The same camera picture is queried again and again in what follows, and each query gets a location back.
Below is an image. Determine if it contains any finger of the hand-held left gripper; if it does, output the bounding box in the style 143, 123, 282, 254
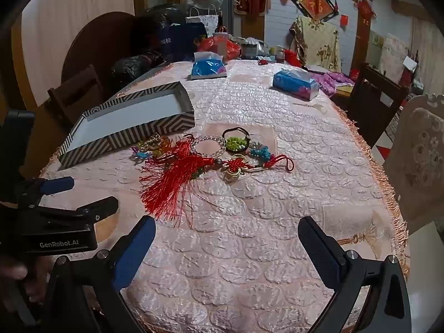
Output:
35, 196, 120, 228
17, 176, 75, 203

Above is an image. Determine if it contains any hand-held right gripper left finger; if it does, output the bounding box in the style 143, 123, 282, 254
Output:
45, 215, 157, 333

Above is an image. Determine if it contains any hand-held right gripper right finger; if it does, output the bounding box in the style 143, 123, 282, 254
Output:
297, 216, 422, 333

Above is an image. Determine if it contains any red tassel ornament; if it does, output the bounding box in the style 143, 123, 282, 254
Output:
140, 135, 223, 220

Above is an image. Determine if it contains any gold amber bead trinket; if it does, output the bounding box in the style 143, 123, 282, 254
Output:
131, 135, 174, 162

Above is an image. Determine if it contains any striped cardboard box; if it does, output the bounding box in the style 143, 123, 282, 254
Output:
57, 81, 195, 167

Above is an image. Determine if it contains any turquoise bead bracelet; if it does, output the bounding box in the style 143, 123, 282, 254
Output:
249, 147, 276, 163

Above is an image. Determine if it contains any clear crystal bead bracelet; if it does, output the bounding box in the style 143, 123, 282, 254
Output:
192, 135, 228, 156

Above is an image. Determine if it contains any green bead bracelet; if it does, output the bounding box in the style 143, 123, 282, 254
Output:
225, 137, 249, 155

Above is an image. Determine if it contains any black hair tie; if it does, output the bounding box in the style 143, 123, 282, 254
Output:
222, 127, 251, 146

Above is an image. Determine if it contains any person's left hand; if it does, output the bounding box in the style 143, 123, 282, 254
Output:
0, 255, 52, 306

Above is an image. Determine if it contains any pink embossed tablecloth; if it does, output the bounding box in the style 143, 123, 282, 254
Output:
38, 59, 412, 333

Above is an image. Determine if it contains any brown wooden chair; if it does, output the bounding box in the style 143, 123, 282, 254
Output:
47, 64, 105, 125

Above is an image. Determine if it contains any white upholstered chair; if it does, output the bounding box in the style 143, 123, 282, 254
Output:
383, 94, 444, 223

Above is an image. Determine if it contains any black plastic bag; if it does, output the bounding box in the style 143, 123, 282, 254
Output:
133, 3, 190, 56
111, 50, 163, 77

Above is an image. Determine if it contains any round wooden tabletop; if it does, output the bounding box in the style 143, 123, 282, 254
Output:
60, 12, 139, 87

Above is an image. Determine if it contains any dark wooden chair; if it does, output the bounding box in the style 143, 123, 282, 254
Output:
347, 62, 412, 148

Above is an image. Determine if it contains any blue tissue pack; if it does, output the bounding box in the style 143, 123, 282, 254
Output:
272, 70, 320, 100
190, 51, 228, 80

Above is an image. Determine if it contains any purple cloth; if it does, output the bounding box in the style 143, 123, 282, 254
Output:
310, 71, 354, 96

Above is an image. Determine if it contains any dark blue paper bag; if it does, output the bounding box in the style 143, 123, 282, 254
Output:
158, 22, 208, 59

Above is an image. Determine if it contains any red plastic bag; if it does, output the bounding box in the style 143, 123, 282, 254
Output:
197, 36, 241, 61

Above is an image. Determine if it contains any floral cream cloth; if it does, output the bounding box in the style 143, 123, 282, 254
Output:
289, 16, 342, 73

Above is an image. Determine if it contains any clear plastic container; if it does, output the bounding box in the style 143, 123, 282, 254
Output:
241, 38, 268, 59

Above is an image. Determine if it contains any white paper bag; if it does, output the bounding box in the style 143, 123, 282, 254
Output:
185, 3, 220, 37

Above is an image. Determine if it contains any diamond framed wall decoration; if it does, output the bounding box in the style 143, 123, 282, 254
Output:
293, 0, 339, 21

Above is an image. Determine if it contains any red lantern wall decoration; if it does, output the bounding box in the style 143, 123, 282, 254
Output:
354, 0, 377, 25

